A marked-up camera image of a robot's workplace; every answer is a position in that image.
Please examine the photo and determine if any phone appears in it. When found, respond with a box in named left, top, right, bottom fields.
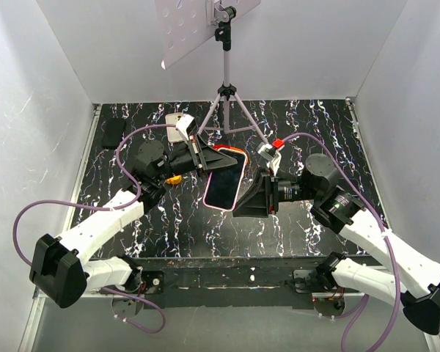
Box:
left=203, top=150, right=249, bottom=211
left=165, top=112, right=183, bottom=144

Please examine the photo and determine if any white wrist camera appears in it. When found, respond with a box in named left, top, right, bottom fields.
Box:
left=175, top=114, right=197, bottom=142
left=257, top=139, right=285, bottom=176

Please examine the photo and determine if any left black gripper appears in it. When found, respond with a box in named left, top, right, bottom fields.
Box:
left=155, top=134, right=238, bottom=183

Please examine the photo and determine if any purple cable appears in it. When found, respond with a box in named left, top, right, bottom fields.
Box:
left=13, top=122, right=179, bottom=334
left=282, top=132, right=403, bottom=352

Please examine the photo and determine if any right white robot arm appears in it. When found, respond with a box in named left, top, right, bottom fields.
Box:
left=233, top=154, right=440, bottom=335

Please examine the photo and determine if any yellow blue toy block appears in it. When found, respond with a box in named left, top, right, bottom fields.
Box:
left=166, top=175, right=182, bottom=185

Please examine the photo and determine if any lilac tripod stand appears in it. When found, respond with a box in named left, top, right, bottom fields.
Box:
left=155, top=1, right=268, bottom=143

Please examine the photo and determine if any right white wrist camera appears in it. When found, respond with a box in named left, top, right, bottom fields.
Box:
left=257, top=139, right=285, bottom=176

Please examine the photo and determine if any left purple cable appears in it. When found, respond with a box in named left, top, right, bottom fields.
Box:
left=13, top=122, right=179, bottom=334

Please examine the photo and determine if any aluminium frame rail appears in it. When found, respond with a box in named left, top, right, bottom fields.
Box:
left=18, top=104, right=103, bottom=352

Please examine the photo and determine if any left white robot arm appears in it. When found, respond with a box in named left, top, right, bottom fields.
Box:
left=29, top=135, right=238, bottom=308

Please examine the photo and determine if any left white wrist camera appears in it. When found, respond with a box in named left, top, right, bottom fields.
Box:
left=175, top=114, right=197, bottom=142

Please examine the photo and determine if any black phone case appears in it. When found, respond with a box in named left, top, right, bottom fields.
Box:
left=101, top=118, right=126, bottom=150

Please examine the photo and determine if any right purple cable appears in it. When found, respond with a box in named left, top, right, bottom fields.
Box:
left=282, top=132, right=403, bottom=352

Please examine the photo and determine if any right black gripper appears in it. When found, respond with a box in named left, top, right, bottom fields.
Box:
left=231, top=166, right=320, bottom=218

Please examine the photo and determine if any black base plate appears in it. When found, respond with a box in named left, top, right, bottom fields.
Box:
left=95, top=256, right=353, bottom=311

